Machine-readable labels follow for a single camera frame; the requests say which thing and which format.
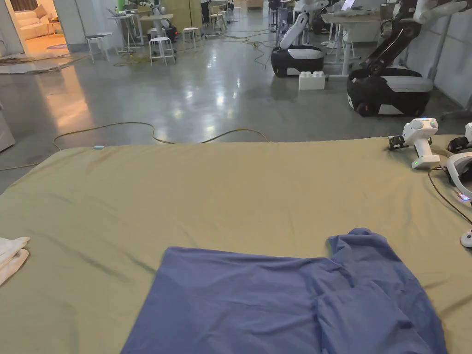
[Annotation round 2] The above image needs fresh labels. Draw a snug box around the folded white cloth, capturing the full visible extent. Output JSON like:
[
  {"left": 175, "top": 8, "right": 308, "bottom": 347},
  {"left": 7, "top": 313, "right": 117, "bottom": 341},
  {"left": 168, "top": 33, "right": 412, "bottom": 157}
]
[{"left": 0, "top": 236, "right": 31, "bottom": 286}]

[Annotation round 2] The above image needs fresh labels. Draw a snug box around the bed with beige sheet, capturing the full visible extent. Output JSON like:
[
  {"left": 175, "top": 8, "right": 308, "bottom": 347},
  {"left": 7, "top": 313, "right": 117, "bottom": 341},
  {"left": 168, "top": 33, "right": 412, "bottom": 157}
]
[{"left": 0, "top": 136, "right": 472, "bottom": 354}]

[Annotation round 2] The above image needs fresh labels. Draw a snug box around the yellow floor cable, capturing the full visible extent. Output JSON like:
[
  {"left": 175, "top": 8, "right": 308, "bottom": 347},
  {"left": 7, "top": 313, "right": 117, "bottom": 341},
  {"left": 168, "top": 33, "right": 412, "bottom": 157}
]
[{"left": 0, "top": 122, "right": 271, "bottom": 171}]

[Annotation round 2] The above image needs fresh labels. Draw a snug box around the white desk with laptop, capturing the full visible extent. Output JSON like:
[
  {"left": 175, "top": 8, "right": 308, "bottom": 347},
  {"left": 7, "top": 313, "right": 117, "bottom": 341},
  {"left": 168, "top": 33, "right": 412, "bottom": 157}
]
[{"left": 107, "top": 5, "right": 142, "bottom": 53}]

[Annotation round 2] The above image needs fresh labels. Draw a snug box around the blue shirt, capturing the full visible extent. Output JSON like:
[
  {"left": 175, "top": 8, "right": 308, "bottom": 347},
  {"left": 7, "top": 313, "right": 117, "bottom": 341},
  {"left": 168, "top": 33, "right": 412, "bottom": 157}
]
[{"left": 120, "top": 227, "right": 449, "bottom": 354}]

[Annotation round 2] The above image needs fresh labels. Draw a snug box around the white square stool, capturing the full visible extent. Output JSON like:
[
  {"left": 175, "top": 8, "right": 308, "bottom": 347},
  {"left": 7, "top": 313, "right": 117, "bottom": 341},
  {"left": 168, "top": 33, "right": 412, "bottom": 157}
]
[{"left": 85, "top": 32, "right": 113, "bottom": 64}]

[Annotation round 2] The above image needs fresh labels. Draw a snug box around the white round stool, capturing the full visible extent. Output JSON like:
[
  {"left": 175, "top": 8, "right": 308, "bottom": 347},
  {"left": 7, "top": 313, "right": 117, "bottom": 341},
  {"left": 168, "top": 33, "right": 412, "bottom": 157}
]
[
  {"left": 149, "top": 36, "right": 176, "bottom": 67},
  {"left": 182, "top": 27, "right": 204, "bottom": 50}
]

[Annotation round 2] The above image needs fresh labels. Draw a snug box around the black and white wheeled robot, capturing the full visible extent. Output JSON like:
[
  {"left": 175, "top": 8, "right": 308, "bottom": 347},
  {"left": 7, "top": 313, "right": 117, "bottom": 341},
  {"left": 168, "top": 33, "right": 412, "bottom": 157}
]
[{"left": 346, "top": 0, "right": 470, "bottom": 118}]

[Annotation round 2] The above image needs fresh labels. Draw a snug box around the black cable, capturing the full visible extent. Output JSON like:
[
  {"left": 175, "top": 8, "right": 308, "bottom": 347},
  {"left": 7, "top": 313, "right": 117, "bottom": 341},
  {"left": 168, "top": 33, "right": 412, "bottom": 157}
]
[{"left": 428, "top": 166, "right": 472, "bottom": 225}]

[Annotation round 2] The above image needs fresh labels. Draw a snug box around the white sofa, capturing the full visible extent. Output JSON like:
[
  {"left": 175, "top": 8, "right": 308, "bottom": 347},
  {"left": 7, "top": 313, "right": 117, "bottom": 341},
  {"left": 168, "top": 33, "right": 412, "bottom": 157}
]
[{"left": 15, "top": 10, "right": 59, "bottom": 40}]

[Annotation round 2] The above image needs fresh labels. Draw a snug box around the white standing desk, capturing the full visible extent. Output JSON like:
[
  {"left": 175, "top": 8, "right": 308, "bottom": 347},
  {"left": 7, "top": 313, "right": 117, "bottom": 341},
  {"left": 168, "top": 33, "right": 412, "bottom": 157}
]
[{"left": 321, "top": 0, "right": 393, "bottom": 78}]

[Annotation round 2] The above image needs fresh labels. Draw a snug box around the white block-shaped box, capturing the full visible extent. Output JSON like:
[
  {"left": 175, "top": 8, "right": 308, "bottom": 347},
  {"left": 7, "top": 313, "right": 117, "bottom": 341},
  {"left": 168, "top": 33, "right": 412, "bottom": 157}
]
[{"left": 298, "top": 71, "right": 327, "bottom": 91}]

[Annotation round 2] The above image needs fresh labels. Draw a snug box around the white headset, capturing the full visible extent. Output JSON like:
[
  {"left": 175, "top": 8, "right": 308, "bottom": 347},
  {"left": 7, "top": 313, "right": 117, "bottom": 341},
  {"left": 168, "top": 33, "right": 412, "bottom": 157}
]
[{"left": 445, "top": 151, "right": 472, "bottom": 202}]

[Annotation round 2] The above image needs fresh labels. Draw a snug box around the spare white hand-held gripper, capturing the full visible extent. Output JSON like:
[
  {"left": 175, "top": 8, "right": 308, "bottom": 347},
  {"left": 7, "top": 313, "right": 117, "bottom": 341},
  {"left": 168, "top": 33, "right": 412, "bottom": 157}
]
[
  {"left": 387, "top": 117, "right": 441, "bottom": 170},
  {"left": 447, "top": 122, "right": 472, "bottom": 154}
]

